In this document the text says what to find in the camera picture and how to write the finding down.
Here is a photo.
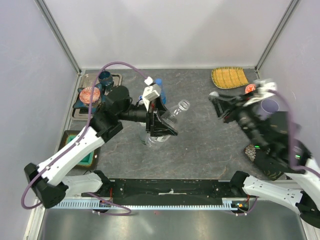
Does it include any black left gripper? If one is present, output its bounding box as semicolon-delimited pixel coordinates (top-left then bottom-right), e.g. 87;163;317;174
118;95;179;138

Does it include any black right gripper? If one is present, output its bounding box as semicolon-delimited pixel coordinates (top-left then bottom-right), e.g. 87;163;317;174
207;89;265;150

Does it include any red-label clear bottle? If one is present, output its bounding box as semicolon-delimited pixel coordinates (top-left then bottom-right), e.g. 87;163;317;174
145;99;190;150

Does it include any white bottle cap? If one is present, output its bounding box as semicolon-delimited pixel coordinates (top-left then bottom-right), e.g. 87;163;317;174
209;91;219;98

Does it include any green-label Cestbon bottle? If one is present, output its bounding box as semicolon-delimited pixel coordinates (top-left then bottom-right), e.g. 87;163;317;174
139;132;148;145

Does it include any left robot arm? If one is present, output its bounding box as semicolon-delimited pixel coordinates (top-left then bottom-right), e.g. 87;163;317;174
24;85;178;209

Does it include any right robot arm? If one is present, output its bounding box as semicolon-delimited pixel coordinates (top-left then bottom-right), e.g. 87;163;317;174
209;92;320;228

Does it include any clear bottle blue-white cap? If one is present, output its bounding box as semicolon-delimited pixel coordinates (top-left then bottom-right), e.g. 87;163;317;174
137;95;144;106

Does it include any blue-label water bottle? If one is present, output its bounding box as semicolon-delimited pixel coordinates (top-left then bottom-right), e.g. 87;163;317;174
155;78;166;104

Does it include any yellow woven tray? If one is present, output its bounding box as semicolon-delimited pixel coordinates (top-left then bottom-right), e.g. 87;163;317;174
211;66;249;90

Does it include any red floral bowl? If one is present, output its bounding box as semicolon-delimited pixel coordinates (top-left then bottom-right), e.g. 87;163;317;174
244;83;256;94

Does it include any purple plastic cup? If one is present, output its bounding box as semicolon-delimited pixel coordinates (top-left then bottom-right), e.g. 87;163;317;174
259;98;279;119

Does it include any dark teal mug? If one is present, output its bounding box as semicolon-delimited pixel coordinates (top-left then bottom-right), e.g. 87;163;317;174
98;70;114;88

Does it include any green square dish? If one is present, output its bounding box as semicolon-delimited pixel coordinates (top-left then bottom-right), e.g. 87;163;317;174
60;129;101;172

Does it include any dark blue star plate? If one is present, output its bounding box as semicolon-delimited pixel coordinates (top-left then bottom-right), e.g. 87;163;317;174
72;83;114;114

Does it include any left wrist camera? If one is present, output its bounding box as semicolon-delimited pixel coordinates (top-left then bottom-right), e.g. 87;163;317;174
142;83;161;110

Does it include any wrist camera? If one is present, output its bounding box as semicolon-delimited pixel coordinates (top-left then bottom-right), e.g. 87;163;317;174
142;83;161;110
244;78;277;107

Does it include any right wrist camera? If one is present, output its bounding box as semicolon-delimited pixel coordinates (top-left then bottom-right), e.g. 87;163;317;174
244;78;277;107

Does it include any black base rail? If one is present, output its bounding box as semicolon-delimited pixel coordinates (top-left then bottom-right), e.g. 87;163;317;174
97;178;248;199

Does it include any slotted cable duct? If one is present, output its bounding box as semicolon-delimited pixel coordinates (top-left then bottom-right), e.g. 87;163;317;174
53;195;242;211

